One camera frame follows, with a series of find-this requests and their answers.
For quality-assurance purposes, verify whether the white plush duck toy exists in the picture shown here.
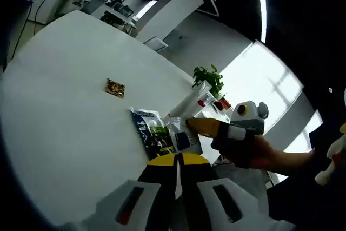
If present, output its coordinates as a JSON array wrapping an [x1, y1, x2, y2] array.
[[314, 122, 346, 186]]

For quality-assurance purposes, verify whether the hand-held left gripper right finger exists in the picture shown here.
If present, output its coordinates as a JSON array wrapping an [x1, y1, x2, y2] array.
[[178, 153, 296, 231]]

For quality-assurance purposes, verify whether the grey mesh office chair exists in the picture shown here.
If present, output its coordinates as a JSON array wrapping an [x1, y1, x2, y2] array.
[[212, 157, 271, 208]]

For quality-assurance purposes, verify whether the white skincare tube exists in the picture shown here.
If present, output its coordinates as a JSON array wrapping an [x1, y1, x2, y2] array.
[[168, 81, 212, 118]]

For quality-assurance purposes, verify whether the clear bag with blue sachet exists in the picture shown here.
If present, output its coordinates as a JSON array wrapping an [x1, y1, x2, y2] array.
[[163, 115, 204, 159]]

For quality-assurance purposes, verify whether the green black skincare sachet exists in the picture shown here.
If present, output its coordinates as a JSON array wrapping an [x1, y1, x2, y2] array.
[[129, 107, 177, 160]]

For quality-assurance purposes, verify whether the white chair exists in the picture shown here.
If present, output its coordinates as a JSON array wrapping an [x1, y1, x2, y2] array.
[[143, 36, 169, 52]]

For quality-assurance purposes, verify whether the gold skincare sachet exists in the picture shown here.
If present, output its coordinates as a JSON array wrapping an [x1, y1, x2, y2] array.
[[104, 77, 127, 99]]

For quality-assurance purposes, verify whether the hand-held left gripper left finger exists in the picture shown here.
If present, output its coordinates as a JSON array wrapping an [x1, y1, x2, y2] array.
[[80, 153, 179, 231]]

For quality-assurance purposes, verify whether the green potted plant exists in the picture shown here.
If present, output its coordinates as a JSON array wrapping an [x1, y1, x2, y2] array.
[[192, 64, 226, 100]]

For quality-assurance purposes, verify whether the person's right hand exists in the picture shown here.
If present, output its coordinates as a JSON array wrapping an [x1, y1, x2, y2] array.
[[213, 133, 285, 171]]

